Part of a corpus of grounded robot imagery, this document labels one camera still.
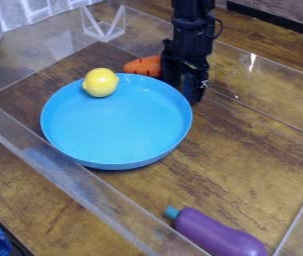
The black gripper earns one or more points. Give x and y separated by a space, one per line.
188 48

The orange toy carrot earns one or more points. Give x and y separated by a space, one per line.
144 66

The blue round tray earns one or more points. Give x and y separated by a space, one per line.
123 131

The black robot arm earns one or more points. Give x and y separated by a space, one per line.
190 9

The yellow toy lemon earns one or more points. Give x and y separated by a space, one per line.
100 82

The white patterned curtain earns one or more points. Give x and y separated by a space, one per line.
23 12

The purple toy eggplant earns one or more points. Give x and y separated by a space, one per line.
219 239

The clear acrylic corner bracket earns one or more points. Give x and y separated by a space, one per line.
100 30

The clear acrylic enclosure wall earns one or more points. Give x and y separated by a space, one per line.
236 169

